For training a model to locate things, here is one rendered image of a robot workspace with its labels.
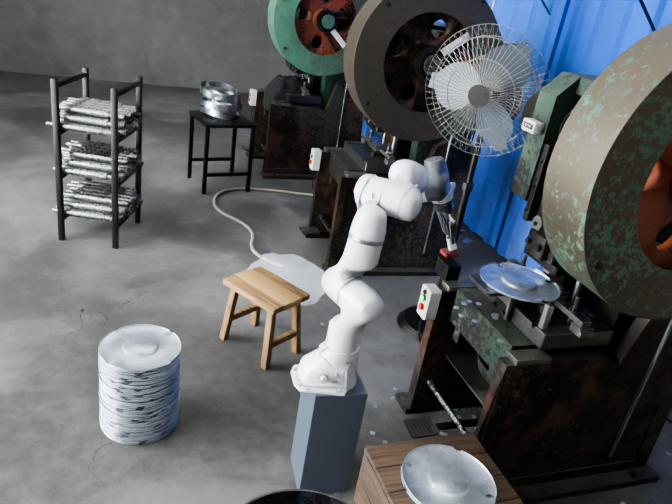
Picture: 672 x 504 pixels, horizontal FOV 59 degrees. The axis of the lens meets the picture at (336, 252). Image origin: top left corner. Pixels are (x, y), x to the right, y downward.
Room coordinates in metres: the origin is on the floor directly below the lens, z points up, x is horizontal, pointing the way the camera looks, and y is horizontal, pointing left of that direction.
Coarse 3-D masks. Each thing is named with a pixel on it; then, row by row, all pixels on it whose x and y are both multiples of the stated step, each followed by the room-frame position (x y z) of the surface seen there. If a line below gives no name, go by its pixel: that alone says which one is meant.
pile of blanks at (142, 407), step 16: (112, 368) 1.67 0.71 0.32; (160, 368) 1.70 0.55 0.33; (176, 368) 1.78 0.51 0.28; (112, 384) 1.66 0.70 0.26; (128, 384) 1.65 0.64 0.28; (144, 384) 1.67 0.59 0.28; (160, 384) 1.70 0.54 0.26; (176, 384) 1.78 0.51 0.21; (112, 400) 1.66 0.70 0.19; (128, 400) 1.65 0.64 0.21; (144, 400) 1.66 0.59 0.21; (160, 400) 1.72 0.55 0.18; (176, 400) 1.80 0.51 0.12; (112, 416) 1.67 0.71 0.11; (128, 416) 1.65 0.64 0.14; (144, 416) 1.67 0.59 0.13; (160, 416) 1.70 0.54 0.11; (176, 416) 1.80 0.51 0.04; (112, 432) 1.66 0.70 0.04; (128, 432) 1.66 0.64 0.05; (144, 432) 1.67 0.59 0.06; (160, 432) 1.71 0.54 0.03
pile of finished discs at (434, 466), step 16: (416, 448) 1.48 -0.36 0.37; (432, 448) 1.50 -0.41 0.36; (448, 448) 1.51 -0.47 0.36; (416, 464) 1.42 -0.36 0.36; (432, 464) 1.43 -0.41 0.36; (448, 464) 1.44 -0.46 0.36; (464, 464) 1.45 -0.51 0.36; (480, 464) 1.46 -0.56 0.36; (416, 480) 1.35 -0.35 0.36; (432, 480) 1.36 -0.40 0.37; (448, 480) 1.37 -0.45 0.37; (464, 480) 1.38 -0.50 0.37; (480, 480) 1.40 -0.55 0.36; (416, 496) 1.29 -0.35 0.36; (432, 496) 1.30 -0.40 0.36; (448, 496) 1.31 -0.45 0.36; (464, 496) 1.32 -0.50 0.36; (480, 496) 1.33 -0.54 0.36
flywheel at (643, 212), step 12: (660, 156) 1.58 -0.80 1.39; (660, 168) 1.60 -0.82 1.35; (648, 180) 1.61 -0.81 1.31; (660, 180) 1.59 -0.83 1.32; (648, 192) 1.58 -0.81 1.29; (660, 192) 1.60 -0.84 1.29; (648, 204) 1.59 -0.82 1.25; (660, 204) 1.61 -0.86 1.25; (648, 216) 1.60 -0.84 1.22; (660, 216) 1.61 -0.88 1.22; (648, 228) 1.60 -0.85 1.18; (660, 228) 1.62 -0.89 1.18; (648, 240) 1.61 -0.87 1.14; (648, 252) 1.62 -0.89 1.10; (660, 252) 1.63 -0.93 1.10; (660, 264) 1.64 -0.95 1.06
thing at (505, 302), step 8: (472, 280) 1.93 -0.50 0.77; (480, 280) 1.92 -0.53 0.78; (480, 288) 1.88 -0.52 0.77; (488, 288) 1.87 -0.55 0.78; (496, 296) 1.97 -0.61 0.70; (504, 296) 1.93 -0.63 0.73; (496, 304) 1.96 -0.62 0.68; (504, 304) 1.92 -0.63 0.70; (512, 304) 1.90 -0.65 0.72; (520, 304) 1.91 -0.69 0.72; (504, 312) 1.91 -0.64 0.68; (512, 312) 1.90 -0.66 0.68
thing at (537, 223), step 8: (536, 216) 2.02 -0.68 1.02; (536, 224) 2.00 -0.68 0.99; (536, 232) 1.98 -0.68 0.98; (544, 232) 1.98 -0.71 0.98; (528, 240) 1.98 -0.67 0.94; (536, 240) 1.96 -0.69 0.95; (544, 240) 1.93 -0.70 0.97; (528, 248) 1.99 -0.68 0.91; (536, 248) 1.93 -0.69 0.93; (544, 248) 1.92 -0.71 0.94; (536, 256) 1.94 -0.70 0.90; (544, 256) 1.92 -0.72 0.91; (552, 256) 1.91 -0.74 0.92; (552, 264) 1.91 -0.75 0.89
